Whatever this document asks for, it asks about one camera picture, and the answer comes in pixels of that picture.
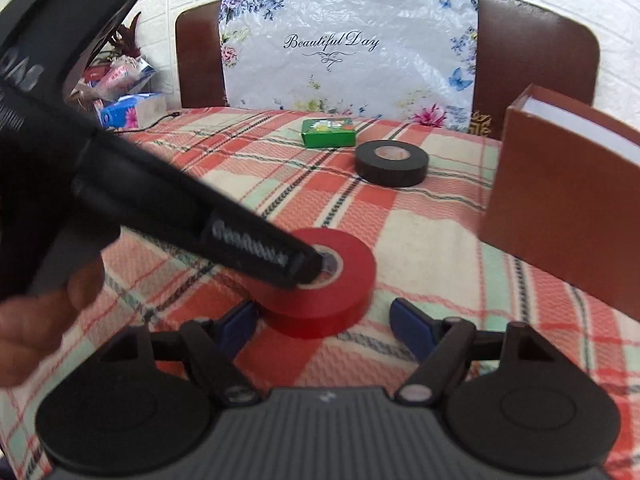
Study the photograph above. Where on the red box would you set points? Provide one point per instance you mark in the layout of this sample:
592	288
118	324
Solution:
94	75

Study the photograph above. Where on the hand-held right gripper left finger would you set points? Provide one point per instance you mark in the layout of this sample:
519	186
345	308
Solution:
240	322

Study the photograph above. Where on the brown chair with floral cover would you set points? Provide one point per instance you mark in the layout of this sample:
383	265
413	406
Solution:
525	60

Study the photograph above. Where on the person's left hand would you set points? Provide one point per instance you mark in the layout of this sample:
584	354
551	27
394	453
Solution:
30	330

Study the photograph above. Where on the brown book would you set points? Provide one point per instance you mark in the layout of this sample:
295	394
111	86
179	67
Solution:
550	200

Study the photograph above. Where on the dark red leafy plant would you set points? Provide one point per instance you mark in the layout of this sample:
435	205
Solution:
127	40

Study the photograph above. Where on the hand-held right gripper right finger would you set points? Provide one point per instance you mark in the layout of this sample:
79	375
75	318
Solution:
412	322

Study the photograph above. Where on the red tape roll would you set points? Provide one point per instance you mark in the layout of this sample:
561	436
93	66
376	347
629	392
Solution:
345	290

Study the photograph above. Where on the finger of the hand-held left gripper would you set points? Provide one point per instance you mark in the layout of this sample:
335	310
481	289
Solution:
175	200

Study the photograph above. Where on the black tape roll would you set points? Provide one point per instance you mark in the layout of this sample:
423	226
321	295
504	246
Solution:
390	172

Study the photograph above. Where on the blue tissue pack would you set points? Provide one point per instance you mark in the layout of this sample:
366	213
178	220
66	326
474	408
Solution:
135	110

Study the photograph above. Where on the dark basket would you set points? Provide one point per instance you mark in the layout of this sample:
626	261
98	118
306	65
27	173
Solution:
84	96

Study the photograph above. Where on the small green floral box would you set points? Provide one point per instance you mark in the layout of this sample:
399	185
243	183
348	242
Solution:
327	135

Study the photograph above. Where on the floral plastic bag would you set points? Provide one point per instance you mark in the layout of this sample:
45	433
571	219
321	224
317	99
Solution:
350	80

